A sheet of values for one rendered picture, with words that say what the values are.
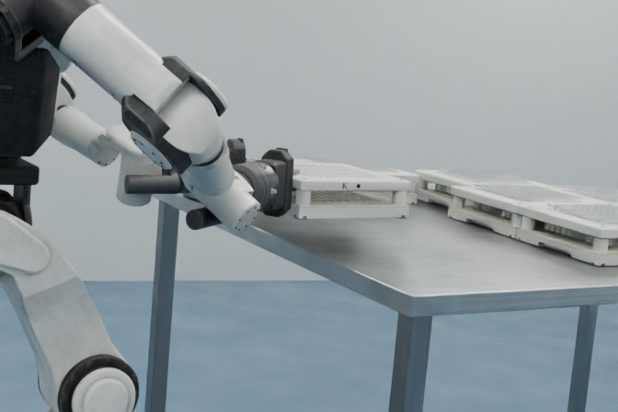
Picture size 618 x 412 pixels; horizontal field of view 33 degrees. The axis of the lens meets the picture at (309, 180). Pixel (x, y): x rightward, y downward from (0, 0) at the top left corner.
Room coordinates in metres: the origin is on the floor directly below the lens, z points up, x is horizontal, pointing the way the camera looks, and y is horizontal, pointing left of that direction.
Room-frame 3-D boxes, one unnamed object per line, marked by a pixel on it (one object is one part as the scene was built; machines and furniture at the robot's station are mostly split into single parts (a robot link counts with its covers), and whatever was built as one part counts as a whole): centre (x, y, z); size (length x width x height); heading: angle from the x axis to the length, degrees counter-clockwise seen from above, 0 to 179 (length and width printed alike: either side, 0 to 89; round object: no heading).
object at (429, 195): (2.56, -0.42, 0.88); 0.24 x 0.24 x 0.02; 27
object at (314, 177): (2.04, -0.03, 0.98); 0.25 x 0.24 x 0.02; 31
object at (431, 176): (2.56, -0.42, 0.93); 0.25 x 0.24 x 0.02; 27
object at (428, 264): (2.41, -0.54, 0.85); 1.50 x 1.10 x 0.04; 120
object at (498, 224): (2.30, -0.48, 0.88); 0.24 x 0.24 x 0.02; 27
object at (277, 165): (1.84, 0.08, 0.97); 0.12 x 0.10 x 0.13; 154
